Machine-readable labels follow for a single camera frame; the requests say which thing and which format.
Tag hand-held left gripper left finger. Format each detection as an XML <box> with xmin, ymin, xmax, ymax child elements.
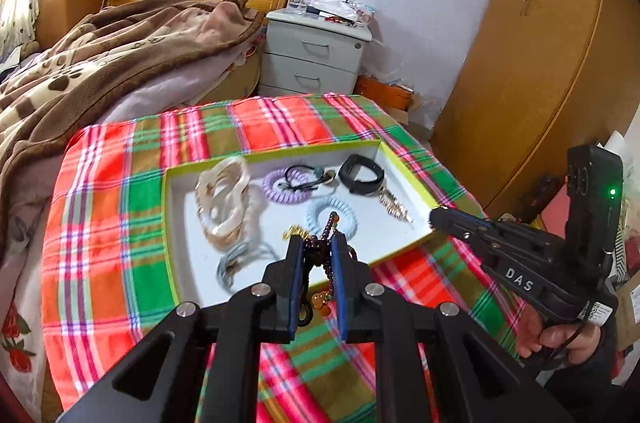
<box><xmin>57</xmin><ymin>234</ymin><xmax>307</xmax><ymax>423</ymax></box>

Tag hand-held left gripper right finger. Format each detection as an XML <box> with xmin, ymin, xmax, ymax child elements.
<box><xmin>330</xmin><ymin>233</ymin><xmax>576</xmax><ymax>423</ymax></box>

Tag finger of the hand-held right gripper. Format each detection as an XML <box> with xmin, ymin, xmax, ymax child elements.
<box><xmin>429</xmin><ymin>206</ymin><xmax>567</xmax><ymax>265</ymax></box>
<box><xmin>450</xmin><ymin>233</ymin><xmax>601</xmax><ymax>321</ymax></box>

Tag dark bead bracelet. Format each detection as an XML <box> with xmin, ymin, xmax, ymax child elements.
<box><xmin>292</xmin><ymin>210</ymin><xmax>351</xmax><ymax>329</ymax></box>

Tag light blue spiral hair tie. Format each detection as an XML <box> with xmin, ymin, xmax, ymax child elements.
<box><xmin>305</xmin><ymin>198</ymin><xmax>358</xmax><ymax>244</ymax></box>

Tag gold hair clip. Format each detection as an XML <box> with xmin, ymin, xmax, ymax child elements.
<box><xmin>377</xmin><ymin>185</ymin><xmax>415</xmax><ymax>225</ymax></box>

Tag purple spiral hair tie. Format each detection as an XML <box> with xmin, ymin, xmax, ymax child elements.
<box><xmin>262</xmin><ymin>168</ymin><xmax>308</xmax><ymax>204</ymax></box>

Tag yellow-green shallow box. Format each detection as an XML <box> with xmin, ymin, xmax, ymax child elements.
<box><xmin>161</xmin><ymin>139</ymin><xmax>488</xmax><ymax>309</ymax></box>

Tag black hair tie with bead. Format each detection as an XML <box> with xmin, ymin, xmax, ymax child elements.
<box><xmin>285</xmin><ymin>163</ymin><xmax>337</xmax><ymax>197</ymax></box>

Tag person's right hand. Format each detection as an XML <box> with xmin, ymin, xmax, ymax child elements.
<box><xmin>515</xmin><ymin>315</ymin><xmax>602</xmax><ymax>371</ymax></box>

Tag pink plastic basin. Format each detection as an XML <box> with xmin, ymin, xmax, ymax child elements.
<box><xmin>537</xmin><ymin>188</ymin><xmax>571</xmax><ymax>244</ymax></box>

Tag black wrist band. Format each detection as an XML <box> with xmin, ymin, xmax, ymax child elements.
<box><xmin>338</xmin><ymin>154</ymin><xmax>385</xmax><ymax>195</ymax></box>

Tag cardboard box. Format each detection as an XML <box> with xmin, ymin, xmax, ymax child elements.
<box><xmin>612</xmin><ymin>273</ymin><xmax>640</xmax><ymax>354</ymax></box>

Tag wooden wardrobe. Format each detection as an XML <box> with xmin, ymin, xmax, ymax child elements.
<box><xmin>430</xmin><ymin>0</ymin><xmax>640</xmax><ymax>224</ymax></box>

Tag orange box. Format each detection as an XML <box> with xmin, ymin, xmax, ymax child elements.
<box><xmin>356</xmin><ymin>74</ymin><xmax>416</xmax><ymax>116</ymax></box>

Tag red green plaid cloth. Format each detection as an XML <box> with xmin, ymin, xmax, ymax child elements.
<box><xmin>42</xmin><ymin>93</ymin><xmax>531</xmax><ymax>423</ymax></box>

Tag white nightstand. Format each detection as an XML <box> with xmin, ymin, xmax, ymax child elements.
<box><xmin>257</xmin><ymin>9</ymin><xmax>375</xmax><ymax>96</ymax></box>

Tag clear plastic packet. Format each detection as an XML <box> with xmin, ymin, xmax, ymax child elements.
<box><xmin>306</xmin><ymin>0</ymin><xmax>376</xmax><ymax>26</ymax></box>

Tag white rose print bedsheet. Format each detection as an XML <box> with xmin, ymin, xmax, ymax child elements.
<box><xmin>0</xmin><ymin>248</ymin><xmax>61</xmax><ymax>421</ymax></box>

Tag brown paw print blanket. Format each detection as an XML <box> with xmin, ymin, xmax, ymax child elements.
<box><xmin>0</xmin><ymin>0</ymin><xmax>266</xmax><ymax>224</ymax></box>

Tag translucent beige chain bracelet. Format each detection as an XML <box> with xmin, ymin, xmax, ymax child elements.
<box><xmin>195</xmin><ymin>157</ymin><xmax>262</xmax><ymax>251</ymax></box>

